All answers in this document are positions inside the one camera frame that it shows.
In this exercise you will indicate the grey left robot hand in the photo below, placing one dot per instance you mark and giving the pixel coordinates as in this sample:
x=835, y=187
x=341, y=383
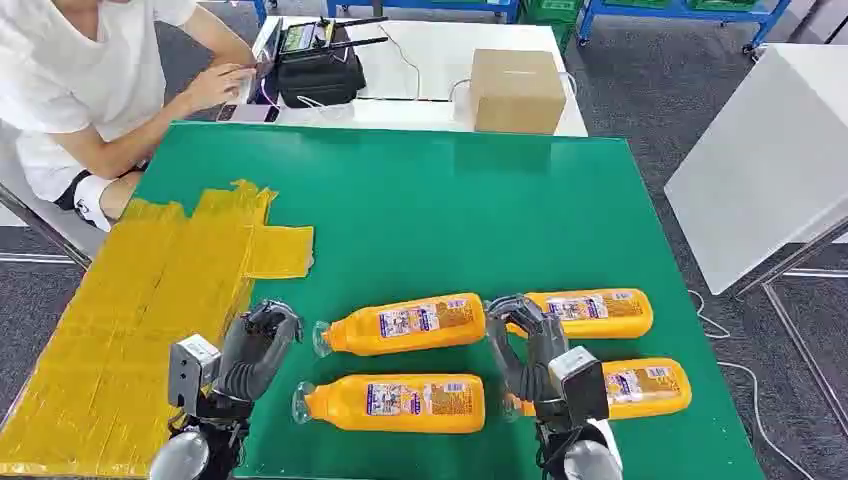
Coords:
x=255, y=358

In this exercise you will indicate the person's right hand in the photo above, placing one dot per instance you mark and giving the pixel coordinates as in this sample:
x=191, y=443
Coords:
x=222, y=86

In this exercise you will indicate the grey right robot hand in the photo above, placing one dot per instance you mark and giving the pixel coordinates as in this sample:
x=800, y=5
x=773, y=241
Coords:
x=536, y=351

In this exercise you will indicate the orange drink bottle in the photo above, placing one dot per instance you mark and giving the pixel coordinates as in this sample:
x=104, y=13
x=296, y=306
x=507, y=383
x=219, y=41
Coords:
x=358, y=331
x=629, y=318
x=338, y=404
x=662, y=397

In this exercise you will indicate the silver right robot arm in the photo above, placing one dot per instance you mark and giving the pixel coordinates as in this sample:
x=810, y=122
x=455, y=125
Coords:
x=590, y=464

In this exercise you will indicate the phone in purple case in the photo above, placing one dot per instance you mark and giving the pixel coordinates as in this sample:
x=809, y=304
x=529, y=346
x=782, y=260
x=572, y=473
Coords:
x=248, y=113

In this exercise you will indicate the grey tablet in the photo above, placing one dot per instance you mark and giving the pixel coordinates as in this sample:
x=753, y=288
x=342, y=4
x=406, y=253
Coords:
x=268, y=50

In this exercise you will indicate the blue metal rack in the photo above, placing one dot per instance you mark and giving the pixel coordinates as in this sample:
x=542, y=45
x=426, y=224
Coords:
x=424, y=6
x=682, y=11
x=260, y=10

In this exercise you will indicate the black bag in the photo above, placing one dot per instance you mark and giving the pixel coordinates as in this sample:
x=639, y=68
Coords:
x=321, y=83

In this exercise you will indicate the black remote controller with antennas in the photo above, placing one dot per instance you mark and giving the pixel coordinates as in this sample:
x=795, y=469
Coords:
x=311, y=36

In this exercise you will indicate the yellow plastic sheet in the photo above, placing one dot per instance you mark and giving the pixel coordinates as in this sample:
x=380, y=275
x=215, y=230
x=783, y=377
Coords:
x=132, y=298

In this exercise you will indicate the person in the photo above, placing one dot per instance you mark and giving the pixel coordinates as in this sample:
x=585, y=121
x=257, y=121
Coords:
x=66, y=66

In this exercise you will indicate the green table mat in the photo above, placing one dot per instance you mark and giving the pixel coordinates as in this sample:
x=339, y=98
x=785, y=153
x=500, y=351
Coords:
x=430, y=218

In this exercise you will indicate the grey metal side table legs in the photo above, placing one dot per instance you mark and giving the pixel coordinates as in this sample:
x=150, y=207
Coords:
x=795, y=338

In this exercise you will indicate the brown cardboard box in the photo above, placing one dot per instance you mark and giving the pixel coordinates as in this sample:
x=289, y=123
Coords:
x=517, y=93

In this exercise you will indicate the large white side table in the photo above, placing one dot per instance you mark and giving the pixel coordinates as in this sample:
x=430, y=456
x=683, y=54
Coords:
x=762, y=166

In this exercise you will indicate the stacked green crates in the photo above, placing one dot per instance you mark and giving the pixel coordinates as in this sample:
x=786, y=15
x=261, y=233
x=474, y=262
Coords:
x=553, y=16

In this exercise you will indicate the green crate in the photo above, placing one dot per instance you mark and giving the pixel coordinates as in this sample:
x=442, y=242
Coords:
x=722, y=4

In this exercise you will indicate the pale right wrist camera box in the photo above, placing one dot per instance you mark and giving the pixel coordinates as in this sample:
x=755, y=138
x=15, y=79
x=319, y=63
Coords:
x=583, y=384

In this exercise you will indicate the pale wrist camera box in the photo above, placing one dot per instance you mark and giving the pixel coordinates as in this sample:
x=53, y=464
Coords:
x=583, y=384
x=189, y=368

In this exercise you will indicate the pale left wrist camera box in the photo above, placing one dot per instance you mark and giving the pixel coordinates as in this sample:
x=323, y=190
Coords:
x=189, y=368

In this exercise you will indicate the grey metal frame bar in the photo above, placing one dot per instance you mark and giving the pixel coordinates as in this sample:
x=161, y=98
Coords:
x=46, y=228

